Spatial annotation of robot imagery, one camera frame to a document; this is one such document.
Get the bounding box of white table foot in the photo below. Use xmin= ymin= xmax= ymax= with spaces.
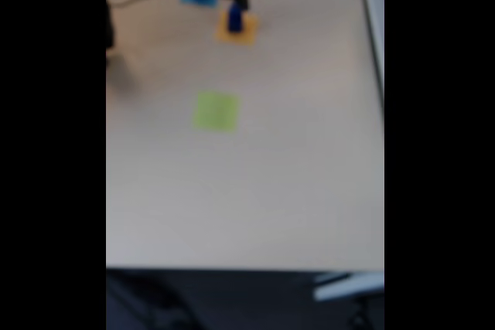
xmin=312 ymin=270 xmax=385 ymax=302

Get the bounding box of orange paper square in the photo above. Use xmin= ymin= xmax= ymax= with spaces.
xmin=214 ymin=11 xmax=259 ymax=46

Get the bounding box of green paper square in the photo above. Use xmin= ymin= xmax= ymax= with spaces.
xmin=192 ymin=91 xmax=241 ymax=132

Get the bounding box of white adjacent table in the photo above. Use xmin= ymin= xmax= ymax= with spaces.
xmin=354 ymin=0 xmax=385 ymax=138

